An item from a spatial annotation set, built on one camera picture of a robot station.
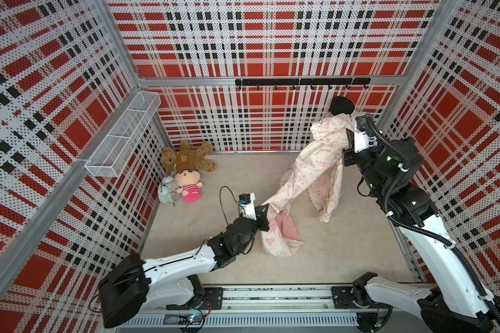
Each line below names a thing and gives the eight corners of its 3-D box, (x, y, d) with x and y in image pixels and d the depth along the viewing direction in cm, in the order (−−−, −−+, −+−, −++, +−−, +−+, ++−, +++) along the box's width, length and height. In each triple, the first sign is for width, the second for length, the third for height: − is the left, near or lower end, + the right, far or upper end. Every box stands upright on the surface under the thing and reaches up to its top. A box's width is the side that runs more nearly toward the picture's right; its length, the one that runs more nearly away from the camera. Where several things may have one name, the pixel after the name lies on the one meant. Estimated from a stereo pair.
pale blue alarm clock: (164, 205, 99) (155, 193, 91) (170, 188, 105) (162, 175, 97) (177, 205, 99) (169, 193, 91) (182, 188, 105) (175, 175, 97)
